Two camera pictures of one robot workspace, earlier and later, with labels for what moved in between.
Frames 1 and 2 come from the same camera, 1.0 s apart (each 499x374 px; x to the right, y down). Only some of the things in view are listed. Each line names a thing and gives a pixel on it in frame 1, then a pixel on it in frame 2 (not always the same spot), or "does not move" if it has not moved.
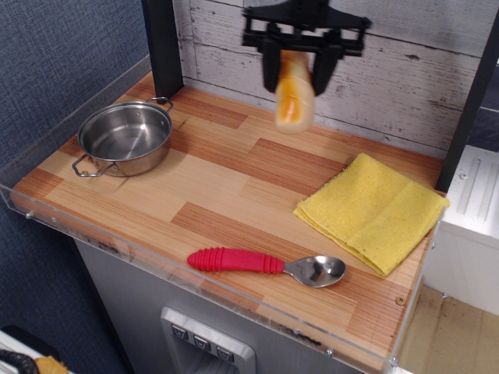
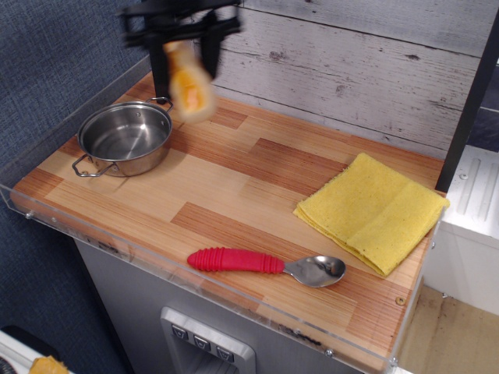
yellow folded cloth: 384,216 does not move
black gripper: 303,24 to 157,21
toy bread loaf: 295,93 to 193,91
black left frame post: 164,47 does not move
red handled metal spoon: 318,271 does not move
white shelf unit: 463,260 does not move
